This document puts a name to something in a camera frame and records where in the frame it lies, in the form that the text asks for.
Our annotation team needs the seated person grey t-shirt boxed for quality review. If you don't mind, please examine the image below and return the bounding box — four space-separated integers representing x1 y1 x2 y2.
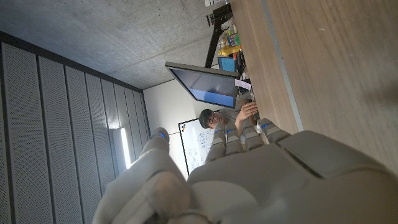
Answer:
198 98 261 134

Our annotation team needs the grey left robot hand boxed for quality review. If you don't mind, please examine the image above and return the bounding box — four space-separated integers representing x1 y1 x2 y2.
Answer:
92 118 398 224

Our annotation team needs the long ceiling lamp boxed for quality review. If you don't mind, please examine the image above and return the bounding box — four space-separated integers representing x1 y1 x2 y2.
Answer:
108 127 133 170

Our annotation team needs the whiteboard with black frame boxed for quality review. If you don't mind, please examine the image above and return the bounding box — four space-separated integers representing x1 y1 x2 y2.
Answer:
178 118 218 177

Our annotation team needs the black computer monitor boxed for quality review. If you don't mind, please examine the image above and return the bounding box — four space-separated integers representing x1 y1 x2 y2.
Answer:
164 61 241 110

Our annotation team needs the white paper note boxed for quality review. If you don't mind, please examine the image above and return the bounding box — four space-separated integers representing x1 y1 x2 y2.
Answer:
234 79 252 91

